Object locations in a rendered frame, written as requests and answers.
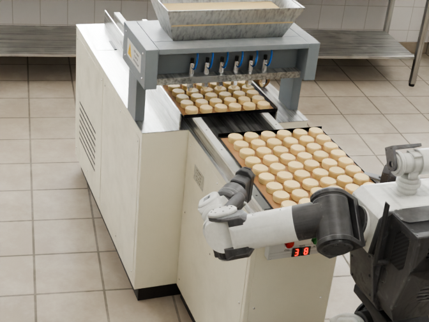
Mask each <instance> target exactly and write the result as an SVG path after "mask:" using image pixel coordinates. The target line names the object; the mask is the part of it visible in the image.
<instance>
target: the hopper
mask: <svg viewBox="0 0 429 322"><path fill-rule="evenodd" d="M151 2H152V4H153V8H154V10H155V12H156V16H157V17H158V21H159V23H160V26H161V28H162V29H163V30H164V31H165V32H166V33H167V34H168V36H169V37H170V38H171V39H172V40H173V41H182V40H215V39H233V38H267V37H282V36H283V35H284V34H285V33H286V32H287V30H288V29H289V28H290V26H291V25H292V24H293V23H294V22H295V20H296V19H297V18H298V17H299V16H300V14H301V13H302V12H303V10H304V9H305V7H304V6H303V5H301V4H299V3H298V2H297V1H295V0H151Z"/></svg>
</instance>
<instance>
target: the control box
mask: <svg viewBox="0 0 429 322"><path fill-rule="evenodd" d="M312 240H313V238H312V239H308V240H301V241H295V242H294V246H293V247H292V248H290V249H288V248H287V247H286V246H285V243H284V244H279V245H273V246H269V247H266V248H265V253H264V256H265V257H266V259H267V260H273V259H281V258H286V257H296V256H295V255H294V253H295V250H296V249H299V254H298V255H297V256H305V255H304V249H305V248H308V253H307V254H306V255H310V254H317V253H318V252H317V247H316V245H314V244H313V242H312Z"/></svg>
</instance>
